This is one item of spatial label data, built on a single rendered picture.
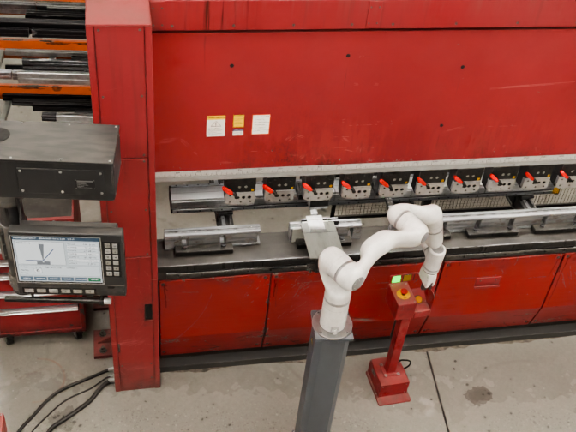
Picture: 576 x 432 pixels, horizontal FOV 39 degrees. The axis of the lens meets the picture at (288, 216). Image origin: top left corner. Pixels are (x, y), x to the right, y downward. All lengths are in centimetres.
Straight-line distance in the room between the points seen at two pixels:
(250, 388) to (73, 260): 172
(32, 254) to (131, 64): 86
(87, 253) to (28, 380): 165
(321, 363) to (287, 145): 105
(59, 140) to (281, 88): 106
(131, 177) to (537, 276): 248
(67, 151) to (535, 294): 300
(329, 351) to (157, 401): 128
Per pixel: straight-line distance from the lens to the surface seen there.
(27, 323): 492
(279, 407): 477
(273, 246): 436
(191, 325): 459
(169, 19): 349
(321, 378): 403
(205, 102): 374
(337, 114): 390
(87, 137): 327
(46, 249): 345
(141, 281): 415
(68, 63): 608
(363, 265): 354
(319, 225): 433
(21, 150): 323
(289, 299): 454
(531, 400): 516
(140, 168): 367
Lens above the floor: 388
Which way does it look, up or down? 41 degrees down
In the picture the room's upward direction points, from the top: 7 degrees clockwise
